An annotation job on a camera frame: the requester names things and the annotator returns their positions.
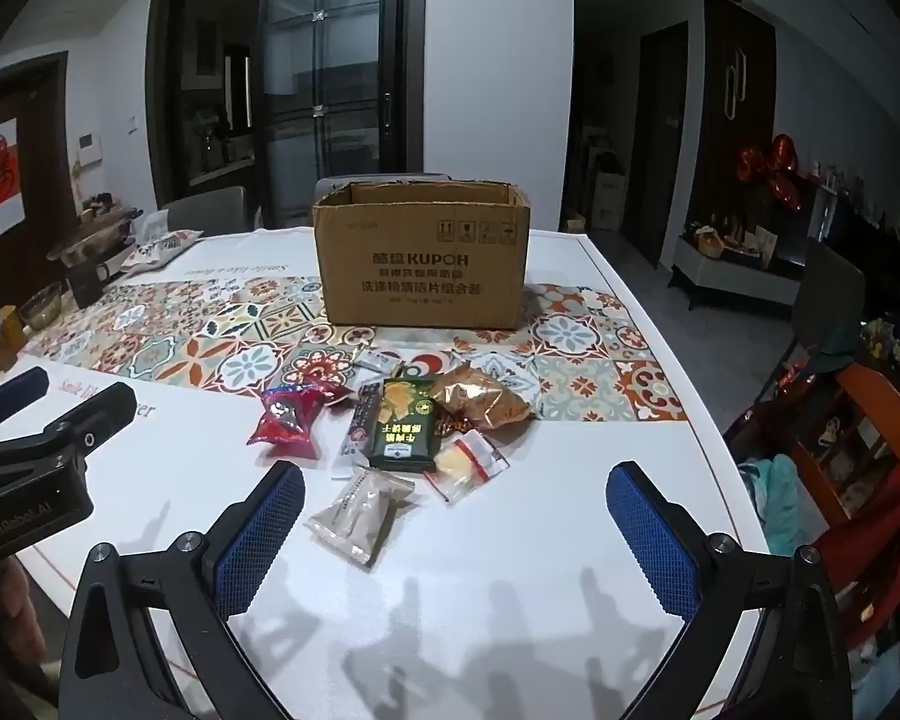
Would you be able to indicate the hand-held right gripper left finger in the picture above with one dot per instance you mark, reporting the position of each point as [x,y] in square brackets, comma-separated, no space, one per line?
[262,536]

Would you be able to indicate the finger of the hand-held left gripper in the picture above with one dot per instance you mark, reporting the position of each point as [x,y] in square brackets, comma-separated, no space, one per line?
[11,396]
[90,420]

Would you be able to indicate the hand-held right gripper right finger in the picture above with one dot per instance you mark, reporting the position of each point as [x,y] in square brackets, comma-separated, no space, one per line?
[652,540]

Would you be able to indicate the beige snack packet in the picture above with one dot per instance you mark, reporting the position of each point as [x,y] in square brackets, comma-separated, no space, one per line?
[360,514]

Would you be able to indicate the red snack packet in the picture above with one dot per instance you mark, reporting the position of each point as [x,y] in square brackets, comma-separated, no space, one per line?
[289,420]

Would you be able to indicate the dark slim snack packet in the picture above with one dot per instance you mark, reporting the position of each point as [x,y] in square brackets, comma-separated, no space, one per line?
[354,431]

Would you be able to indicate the dark green snack packet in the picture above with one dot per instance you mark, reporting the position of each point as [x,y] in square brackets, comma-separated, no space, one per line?
[403,424]

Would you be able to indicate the small white candy packet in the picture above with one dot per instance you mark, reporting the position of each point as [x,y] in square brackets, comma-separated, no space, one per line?
[377,360]

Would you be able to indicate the golden brown snack packet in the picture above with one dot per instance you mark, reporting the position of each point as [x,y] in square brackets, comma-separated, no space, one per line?
[480,399]

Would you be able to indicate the brown cardboard box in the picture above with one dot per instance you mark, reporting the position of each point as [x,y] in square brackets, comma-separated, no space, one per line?
[420,270]

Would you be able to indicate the glass bowl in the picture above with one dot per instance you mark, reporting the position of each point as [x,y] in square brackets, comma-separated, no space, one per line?
[40,307]

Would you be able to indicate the teal cloth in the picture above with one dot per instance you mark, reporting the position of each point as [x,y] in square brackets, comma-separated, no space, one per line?
[776,499]

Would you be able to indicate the black mug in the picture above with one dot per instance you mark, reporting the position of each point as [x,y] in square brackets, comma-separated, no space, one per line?
[88,283]

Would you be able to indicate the patterned table runner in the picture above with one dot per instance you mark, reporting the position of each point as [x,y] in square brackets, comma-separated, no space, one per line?
[195,330]

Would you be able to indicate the cooking pot on wooden tray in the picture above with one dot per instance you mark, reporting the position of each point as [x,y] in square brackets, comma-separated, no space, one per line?
[94,236]

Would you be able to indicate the patterned white pillow packet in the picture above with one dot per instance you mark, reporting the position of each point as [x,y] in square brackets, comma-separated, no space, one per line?
[157,249]

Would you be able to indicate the grey chair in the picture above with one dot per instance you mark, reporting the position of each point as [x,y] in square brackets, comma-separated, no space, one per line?
[330,187]
[202,206]

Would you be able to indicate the orange wooden chair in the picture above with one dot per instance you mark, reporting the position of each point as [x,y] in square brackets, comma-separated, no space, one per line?
[870,405]

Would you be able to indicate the white low cabinet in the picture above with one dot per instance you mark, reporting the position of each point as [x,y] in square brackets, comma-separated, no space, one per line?
[727,274]

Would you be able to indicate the black chair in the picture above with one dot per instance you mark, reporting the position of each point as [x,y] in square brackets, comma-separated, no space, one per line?
[829,300]

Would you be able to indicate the flower bouquet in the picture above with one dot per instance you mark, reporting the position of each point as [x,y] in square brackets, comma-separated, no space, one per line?
[892,341]

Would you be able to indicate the white box on floor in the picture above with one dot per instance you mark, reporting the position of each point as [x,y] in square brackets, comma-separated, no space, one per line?
[609,202]

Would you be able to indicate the red foil balloons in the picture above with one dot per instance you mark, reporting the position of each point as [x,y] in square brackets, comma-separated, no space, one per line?
[772,165]

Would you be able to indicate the dark framed glass door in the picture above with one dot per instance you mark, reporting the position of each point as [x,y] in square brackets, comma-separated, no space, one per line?
[330,90]

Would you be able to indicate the white wall intercom panel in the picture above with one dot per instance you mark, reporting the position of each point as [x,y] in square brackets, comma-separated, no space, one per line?
[90,150]

